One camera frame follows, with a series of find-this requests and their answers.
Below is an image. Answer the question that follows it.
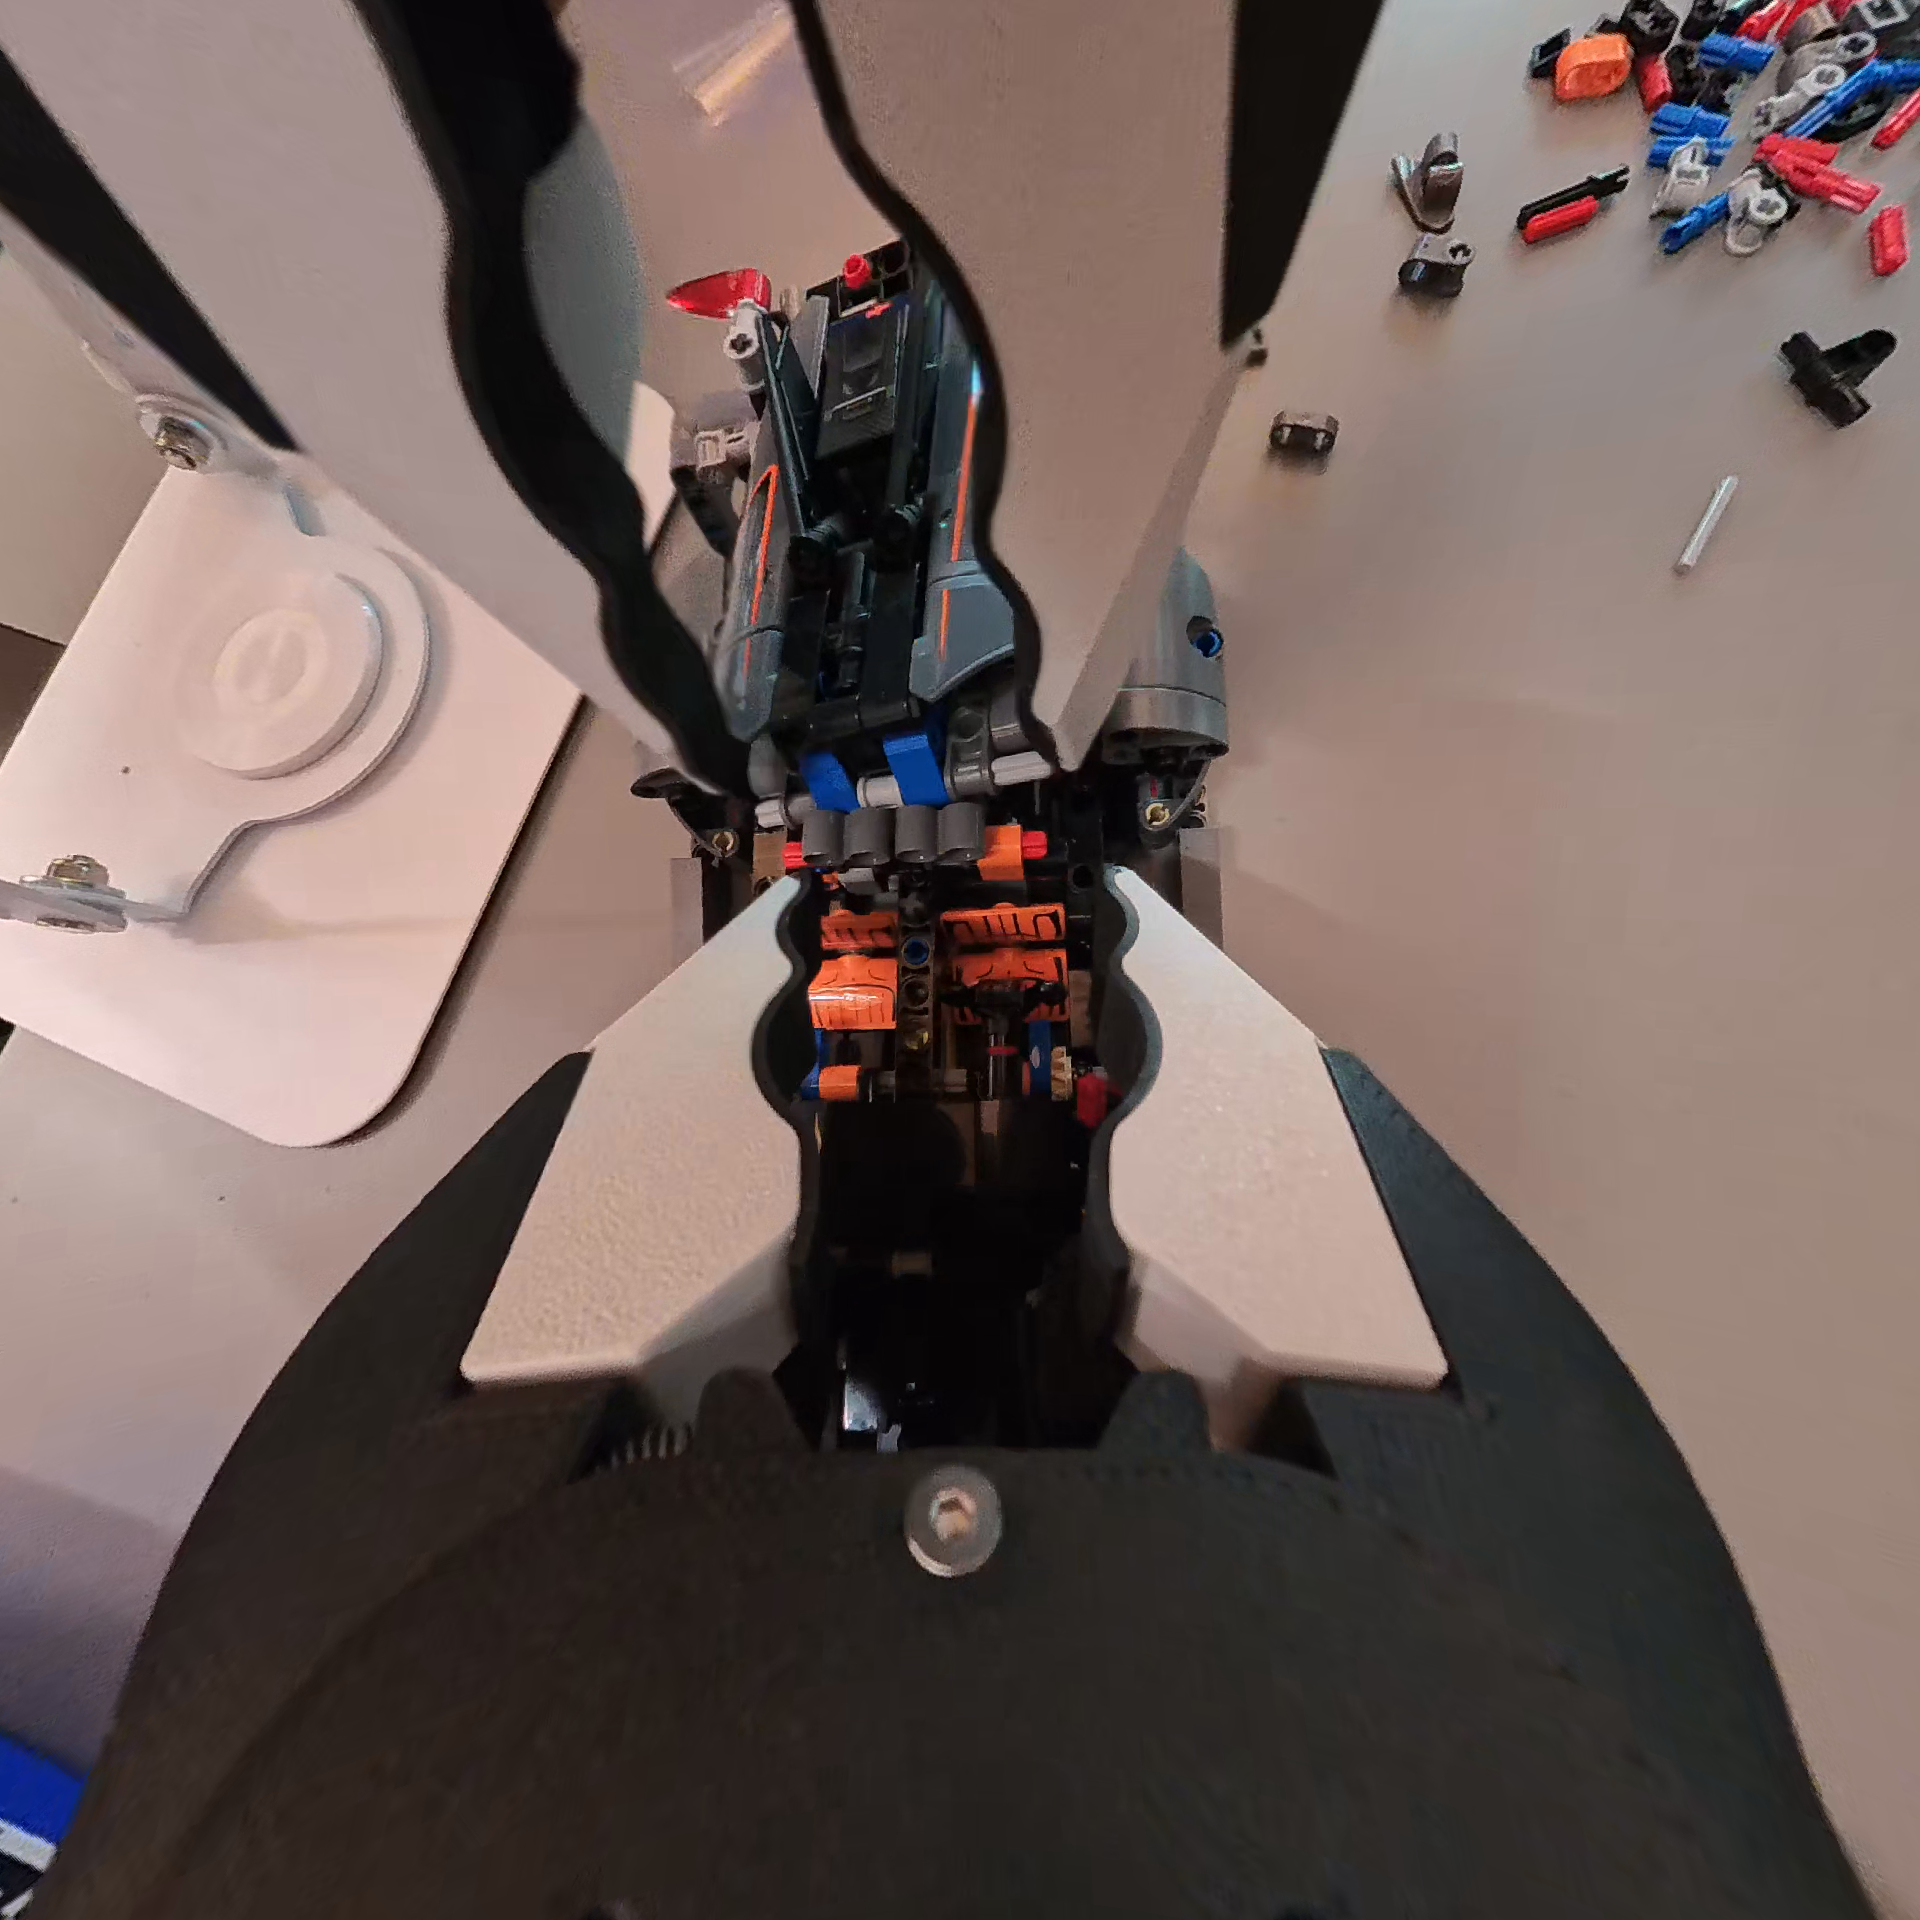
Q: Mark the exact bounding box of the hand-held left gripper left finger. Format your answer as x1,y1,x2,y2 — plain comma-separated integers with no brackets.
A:
460,870,830,1448

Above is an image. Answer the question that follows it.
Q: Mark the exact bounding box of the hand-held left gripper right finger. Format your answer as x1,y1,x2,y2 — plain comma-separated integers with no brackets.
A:
1098,865,1449,1454

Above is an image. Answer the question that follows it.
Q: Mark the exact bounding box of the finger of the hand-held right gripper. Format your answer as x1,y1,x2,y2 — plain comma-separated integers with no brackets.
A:
0,0,754,799
785,0,1278,777

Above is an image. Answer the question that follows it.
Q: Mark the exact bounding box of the pile of loose lego pieces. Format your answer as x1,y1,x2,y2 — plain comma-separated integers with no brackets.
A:
1386,0,1920,301

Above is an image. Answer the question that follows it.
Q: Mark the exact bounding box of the large lego car chassis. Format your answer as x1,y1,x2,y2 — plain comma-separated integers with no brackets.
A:
625,546,1234,1448

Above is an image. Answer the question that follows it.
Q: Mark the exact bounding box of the black lego cross piece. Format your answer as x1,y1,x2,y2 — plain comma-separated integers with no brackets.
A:
1778,327,1902,432

